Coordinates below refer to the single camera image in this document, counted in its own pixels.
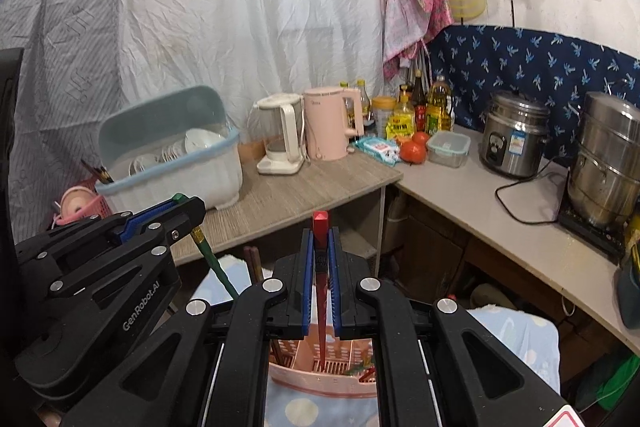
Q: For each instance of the black induction cooker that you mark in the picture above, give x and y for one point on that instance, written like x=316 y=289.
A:
x=590 y=234

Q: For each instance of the dark teal cloth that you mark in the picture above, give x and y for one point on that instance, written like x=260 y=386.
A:
x=629 y=302

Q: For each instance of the blue white dish drainer box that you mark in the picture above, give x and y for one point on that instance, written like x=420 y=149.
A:
x=200 y=182

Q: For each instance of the red label sauce bottle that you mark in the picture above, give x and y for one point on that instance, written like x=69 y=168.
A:
x=421 y=119

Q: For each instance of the white corner counter cabinet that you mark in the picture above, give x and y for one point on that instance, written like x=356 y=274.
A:
x=475 y=207

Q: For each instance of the green plastic bag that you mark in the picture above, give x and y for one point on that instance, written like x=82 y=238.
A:
x=615 y=382

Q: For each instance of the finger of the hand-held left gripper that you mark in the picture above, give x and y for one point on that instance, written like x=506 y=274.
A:
x=175 y=227
x=140 y=224

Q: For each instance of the grey wood shelf desk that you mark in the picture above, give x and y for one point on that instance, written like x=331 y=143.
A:
x=300 y=192

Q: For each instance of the large red tomato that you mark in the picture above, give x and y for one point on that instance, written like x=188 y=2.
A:
x=413 y=152

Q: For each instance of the pink plastic mesh basket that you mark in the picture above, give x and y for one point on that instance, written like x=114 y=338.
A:
x=100 y=207

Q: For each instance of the white glass kettle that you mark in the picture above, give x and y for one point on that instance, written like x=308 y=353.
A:
x=282 y=137

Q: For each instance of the pink round lid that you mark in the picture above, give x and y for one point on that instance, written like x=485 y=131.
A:
x=77 y=202

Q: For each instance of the white blue wipes pack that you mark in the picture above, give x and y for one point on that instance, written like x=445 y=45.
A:
x=384 y=153

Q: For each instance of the bundle of dark chopsticks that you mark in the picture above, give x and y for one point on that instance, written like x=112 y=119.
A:
x=102 y=174

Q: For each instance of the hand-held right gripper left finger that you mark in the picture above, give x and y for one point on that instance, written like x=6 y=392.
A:
x=308 y=282

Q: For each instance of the blue patterned cloth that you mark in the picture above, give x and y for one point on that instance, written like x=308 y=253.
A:
x=525 y=57

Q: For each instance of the steel rice cooker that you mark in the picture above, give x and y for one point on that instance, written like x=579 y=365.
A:
x=515 y=137

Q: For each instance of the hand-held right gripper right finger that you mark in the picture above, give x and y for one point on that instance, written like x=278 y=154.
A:
x=335 y=282

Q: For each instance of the dark soy sauce bottle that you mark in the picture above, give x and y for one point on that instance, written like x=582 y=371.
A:
x=418 y=97

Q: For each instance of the pink perforated utensil basket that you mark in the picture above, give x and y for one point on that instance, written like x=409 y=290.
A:
x=320 y=387

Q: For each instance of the yellow cooking oil bottle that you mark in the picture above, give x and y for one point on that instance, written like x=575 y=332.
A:
x=439 y=104

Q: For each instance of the large white bowl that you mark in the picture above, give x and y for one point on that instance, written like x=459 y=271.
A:
x=202 y=142

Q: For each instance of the small red tomato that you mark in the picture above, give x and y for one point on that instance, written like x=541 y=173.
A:
x=421 y=138

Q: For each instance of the yellow plastic item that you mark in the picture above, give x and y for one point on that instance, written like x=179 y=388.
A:
x=634 y=252

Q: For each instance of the white wrinkled sheet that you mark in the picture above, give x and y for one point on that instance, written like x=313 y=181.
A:
x=250 y=7

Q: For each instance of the green chopstick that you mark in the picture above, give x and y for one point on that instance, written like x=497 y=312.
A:
x=217 y=267

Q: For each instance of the pink electric kettle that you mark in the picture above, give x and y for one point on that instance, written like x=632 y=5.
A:
x=327 y=127

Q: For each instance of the grey striped sheet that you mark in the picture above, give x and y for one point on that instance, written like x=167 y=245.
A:
x=60 y=57

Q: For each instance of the clear bottle yellow cap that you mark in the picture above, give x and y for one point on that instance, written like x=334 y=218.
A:
x=364 y=104

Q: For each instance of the clear container green rim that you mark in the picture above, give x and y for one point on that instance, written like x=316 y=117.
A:
x=447 y=149

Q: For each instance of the blue polka dot blanket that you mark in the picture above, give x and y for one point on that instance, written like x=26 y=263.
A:
x=520 y=347

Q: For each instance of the blue wet wipes pack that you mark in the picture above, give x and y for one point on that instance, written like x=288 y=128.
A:
x=365 y=143

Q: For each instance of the row of white saucers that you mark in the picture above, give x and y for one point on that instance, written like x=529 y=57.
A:
x=172 y=153

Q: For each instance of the steel steamer pot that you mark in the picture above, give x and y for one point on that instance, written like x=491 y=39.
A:
x=607 y=167

